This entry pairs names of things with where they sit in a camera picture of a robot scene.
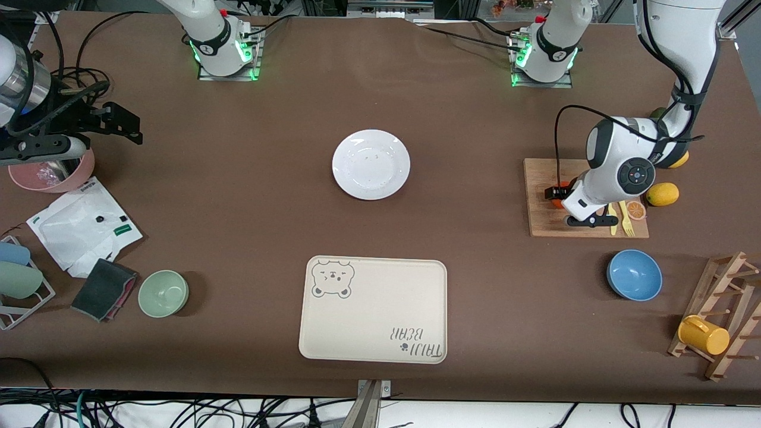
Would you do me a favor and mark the white round plate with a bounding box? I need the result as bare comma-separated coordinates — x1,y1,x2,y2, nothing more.
332,129,411,201

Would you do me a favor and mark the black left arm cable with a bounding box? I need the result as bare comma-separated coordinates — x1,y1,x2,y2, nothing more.
554,0,706,192

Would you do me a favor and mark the dark grey folded cloth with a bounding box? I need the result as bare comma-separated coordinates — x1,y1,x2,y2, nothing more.
71,258,139,323

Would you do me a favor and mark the pale green cup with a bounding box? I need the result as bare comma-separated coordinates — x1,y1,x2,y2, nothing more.
0,262,44,300

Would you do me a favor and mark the yellow plastic fork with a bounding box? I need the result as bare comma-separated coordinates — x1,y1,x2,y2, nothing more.
618,201,636,238

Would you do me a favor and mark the yellow mug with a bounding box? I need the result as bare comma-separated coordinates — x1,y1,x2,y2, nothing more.
678,315,731,356

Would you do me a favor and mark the pink bowl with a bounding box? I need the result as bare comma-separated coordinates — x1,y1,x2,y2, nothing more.
8,147,96,194

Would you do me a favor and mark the wooden cutting board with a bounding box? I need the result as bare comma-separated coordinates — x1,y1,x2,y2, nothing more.
523,158,650,239

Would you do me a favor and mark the cream bear print tray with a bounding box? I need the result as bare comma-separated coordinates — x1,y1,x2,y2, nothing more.
298,256,448,364

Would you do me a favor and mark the white plastic bag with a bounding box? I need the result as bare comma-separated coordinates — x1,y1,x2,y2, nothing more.
26,177,144,279

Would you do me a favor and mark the orange fruit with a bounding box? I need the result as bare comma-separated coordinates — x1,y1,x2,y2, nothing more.
551,178,578,210

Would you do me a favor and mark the metal table edge bracket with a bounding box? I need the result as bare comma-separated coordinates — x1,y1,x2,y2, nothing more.
357,379,392,428

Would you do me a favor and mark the white wire cup rack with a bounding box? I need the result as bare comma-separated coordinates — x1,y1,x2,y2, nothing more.
0,235,56,331

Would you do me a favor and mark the light blue cup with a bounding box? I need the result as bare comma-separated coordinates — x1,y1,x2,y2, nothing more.
0,241,32,267

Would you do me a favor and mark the light green bowl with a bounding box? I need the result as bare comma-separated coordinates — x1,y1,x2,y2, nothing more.
138,270,190,319

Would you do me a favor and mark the coiled black cable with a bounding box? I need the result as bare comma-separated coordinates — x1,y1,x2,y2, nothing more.
51,11,149,114

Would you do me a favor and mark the black base power cable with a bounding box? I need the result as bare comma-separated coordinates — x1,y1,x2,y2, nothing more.
241,13,293,47
416,18,519,53

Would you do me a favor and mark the wooden mug rack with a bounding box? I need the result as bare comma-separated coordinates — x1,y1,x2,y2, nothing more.
667,251,761,382

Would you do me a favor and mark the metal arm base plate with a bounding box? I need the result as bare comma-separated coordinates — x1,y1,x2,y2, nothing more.
510,30,573,89
198,27,263,82

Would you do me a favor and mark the blue bowl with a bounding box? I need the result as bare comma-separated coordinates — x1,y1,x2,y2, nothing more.
606,249,663,302

